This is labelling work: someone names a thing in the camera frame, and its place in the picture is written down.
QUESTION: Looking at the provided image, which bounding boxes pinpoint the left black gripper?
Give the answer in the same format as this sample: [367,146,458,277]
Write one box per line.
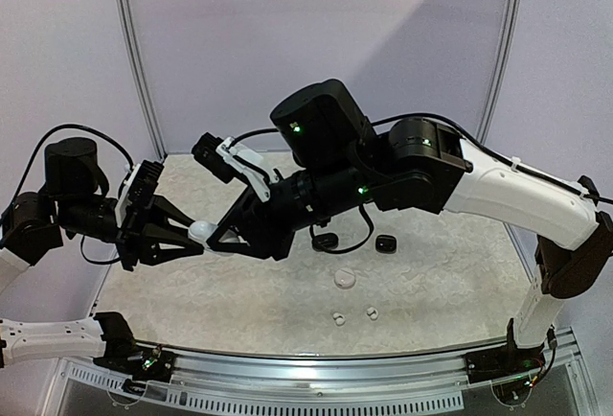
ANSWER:
[57,188,207,271]

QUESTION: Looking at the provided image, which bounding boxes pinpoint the white oval earbud case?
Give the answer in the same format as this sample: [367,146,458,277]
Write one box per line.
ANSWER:
[188,220,240,256]

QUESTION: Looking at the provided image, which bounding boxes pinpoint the black oval earbud case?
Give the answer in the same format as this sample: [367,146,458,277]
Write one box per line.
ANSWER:
[311,233,339,251]

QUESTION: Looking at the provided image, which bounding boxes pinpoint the pink round earbud case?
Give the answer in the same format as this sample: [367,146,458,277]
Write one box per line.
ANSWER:
[333,267,356,289]

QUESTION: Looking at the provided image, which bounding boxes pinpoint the white stem earbud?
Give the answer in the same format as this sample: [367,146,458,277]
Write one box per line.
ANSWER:
[366,307,378,320]

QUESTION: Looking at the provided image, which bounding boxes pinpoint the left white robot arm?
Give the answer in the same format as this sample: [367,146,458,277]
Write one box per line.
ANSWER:
[1,137,204,376]

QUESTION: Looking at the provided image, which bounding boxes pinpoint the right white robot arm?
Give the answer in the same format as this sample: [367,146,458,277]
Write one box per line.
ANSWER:
[206,79,612,374]

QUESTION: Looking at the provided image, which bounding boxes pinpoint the white earbud lower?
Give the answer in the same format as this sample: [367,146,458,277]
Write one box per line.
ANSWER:
[332,312,346,326]

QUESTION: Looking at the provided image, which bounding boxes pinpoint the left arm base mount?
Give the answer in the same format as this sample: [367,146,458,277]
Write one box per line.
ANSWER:
[93,312,177,382]

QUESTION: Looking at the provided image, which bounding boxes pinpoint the aluminium front rail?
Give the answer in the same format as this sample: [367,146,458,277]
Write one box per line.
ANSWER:
[42,329,600,415]

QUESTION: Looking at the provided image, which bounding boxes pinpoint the right camera cable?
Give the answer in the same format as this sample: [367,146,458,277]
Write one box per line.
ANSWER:
[229,112,613,254]

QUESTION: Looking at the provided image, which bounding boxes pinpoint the camera cable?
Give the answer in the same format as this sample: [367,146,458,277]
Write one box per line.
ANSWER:
[0,122,135,266]
[229,112,613,254]

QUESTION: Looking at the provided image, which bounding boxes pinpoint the left camera cable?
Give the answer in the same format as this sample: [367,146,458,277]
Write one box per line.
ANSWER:
[0,122,135,266]

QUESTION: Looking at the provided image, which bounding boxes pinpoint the left aluminium frame post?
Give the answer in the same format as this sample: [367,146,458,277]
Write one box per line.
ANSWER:
[116,0,168,160]

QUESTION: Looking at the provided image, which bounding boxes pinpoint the aluminium frame post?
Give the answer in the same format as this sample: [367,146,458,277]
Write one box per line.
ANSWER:
[476,0,521,143]
[116,0,168,160]

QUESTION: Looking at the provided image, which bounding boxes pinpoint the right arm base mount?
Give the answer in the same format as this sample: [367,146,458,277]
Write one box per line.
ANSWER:
[464,319,557,386]

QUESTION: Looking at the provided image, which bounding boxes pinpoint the right aluminium frame post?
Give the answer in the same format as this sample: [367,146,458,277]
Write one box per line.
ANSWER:
[476,0,521,143]

